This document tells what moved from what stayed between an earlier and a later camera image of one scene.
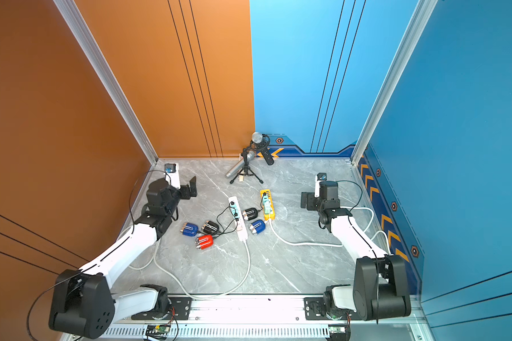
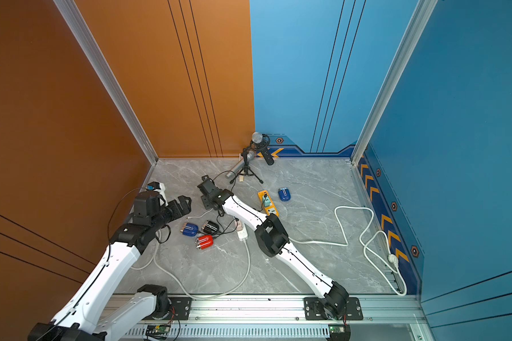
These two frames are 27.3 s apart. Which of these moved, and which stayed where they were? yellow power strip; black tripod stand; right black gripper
Moved: right black gripper
Stayed: black tripod stand; yellow power strip
